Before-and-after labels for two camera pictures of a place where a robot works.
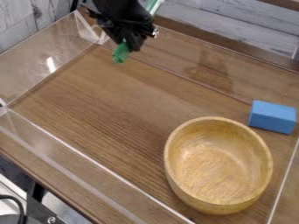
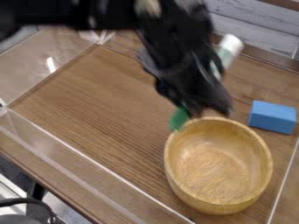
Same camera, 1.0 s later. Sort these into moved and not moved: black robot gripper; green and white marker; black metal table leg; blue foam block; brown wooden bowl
Moved: black robot gripper; green and white marker
Not moved: blue foam block; black metal table leg; brown wooden bowl
